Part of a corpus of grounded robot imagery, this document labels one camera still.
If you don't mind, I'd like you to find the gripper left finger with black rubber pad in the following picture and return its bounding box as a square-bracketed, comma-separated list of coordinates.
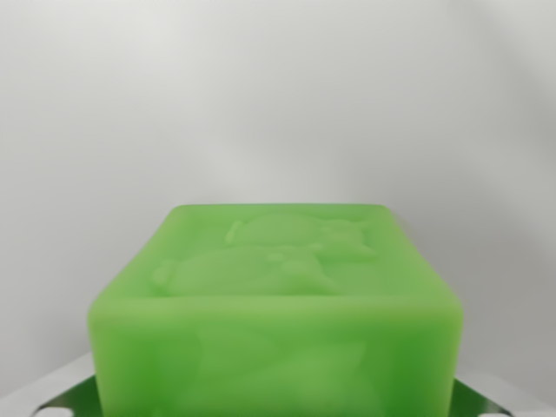
[0, 352, 101, 417]

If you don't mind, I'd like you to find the gripper right finger with black rubber pad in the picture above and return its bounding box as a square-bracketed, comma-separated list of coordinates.
[453, 372, 556, 417]

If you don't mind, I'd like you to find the green translucent cube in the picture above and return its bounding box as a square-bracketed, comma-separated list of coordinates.
[85, 202, 467, 417]

